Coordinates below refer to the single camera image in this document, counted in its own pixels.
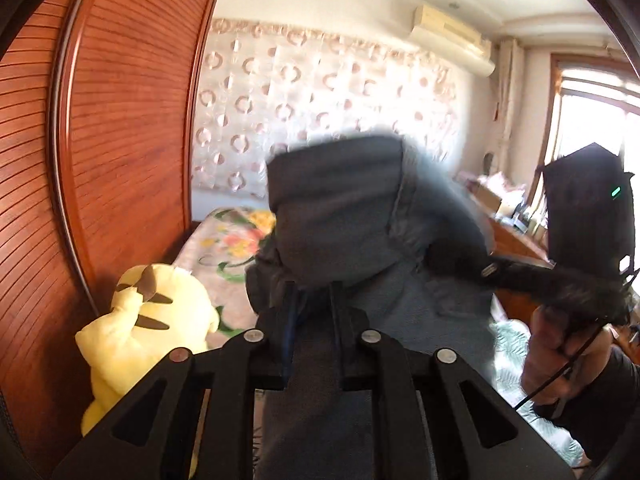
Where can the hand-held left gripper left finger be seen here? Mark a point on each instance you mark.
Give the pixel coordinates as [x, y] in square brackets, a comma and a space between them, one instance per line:
[289, 330]

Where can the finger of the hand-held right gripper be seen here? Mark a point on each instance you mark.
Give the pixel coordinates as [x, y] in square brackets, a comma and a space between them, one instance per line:
[500, 271]

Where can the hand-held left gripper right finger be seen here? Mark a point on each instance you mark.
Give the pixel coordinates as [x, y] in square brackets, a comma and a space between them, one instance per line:
[337, 320]

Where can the blue denim pants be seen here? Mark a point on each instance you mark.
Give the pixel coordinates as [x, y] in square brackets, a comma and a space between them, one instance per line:
[350, 210]

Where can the person's right forearm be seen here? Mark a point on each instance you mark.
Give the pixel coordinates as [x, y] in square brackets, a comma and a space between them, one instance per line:
[610, 400]

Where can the person's right hand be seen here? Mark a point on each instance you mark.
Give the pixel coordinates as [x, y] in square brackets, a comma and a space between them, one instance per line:
[547, 355]

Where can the open cardboard box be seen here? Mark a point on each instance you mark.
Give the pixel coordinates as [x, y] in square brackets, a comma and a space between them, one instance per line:
[485, 195]

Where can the leaf print bed sheet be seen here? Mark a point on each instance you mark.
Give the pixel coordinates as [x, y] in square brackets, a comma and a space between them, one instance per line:
[520, 360]

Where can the floral blanket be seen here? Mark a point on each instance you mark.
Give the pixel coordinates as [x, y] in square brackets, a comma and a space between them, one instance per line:
[225, 245]

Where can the wooden framed window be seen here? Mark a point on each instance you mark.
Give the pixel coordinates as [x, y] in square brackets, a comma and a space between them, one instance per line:
[595, 110]

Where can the white wrapped pipe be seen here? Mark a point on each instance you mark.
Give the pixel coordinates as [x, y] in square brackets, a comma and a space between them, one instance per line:
[510, 105]

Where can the yellow plush toy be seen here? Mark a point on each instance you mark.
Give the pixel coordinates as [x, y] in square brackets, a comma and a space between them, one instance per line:
[145, 310]

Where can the circle-patterned sheer curtain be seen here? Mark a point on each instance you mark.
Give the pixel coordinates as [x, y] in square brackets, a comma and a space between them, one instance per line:
[325, 100]

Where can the cream wall air conditioner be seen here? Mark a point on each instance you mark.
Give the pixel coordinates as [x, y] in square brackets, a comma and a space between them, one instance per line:
[450, 40]

